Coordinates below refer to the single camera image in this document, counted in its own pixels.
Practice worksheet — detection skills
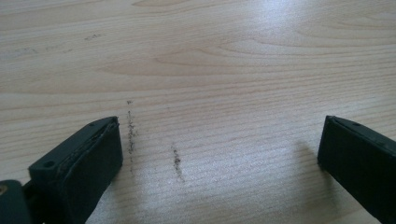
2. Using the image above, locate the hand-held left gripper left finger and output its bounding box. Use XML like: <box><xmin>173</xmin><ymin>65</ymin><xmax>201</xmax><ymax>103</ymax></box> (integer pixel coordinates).
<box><xmin>28</xmin><ymin>116</ymin><xmax>124</xmax><ymax>224</ymax></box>

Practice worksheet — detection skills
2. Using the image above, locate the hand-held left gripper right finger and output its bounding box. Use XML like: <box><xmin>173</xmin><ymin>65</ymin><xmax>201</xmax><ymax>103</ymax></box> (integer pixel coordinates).
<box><xmin>317</xmin><ymin>115</ymin><xmax>396</xmax><ymax>224</ymax></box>

